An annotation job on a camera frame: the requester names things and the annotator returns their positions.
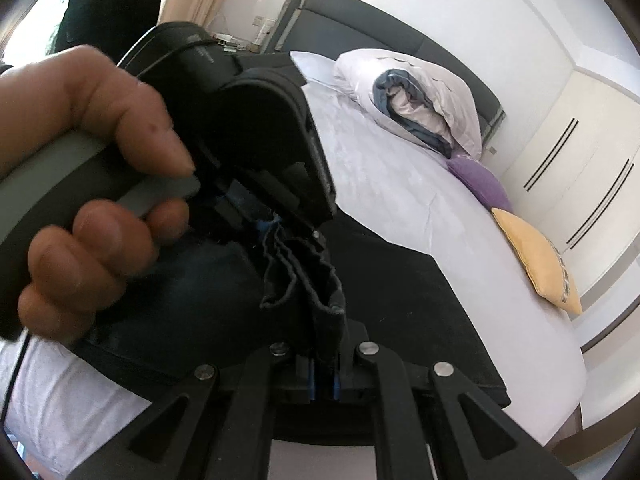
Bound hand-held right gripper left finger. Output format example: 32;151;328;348
65;342;317;480

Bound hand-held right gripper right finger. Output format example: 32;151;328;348
331;341;577;480

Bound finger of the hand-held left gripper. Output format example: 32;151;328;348
200;179;281;235
260;161;335;241

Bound black pants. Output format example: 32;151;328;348
75;210;512;447

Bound person's left hand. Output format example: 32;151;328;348
0;44;197;345

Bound white pillow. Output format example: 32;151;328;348
290;50;352;97

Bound bed with grey headboard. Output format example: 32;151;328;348
0;0;589;480

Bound folded white grey duvet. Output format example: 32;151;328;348
332;48;484;162

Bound purple cushion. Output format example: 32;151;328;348
446;155;514;214

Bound black hanging garment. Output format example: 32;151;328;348
50;0;167;63

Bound yellow cushion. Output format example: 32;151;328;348
491;207;584;317

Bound white wardrobe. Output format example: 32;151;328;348
500;57;640;346

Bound black cable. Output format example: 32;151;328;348
0;330;32;431

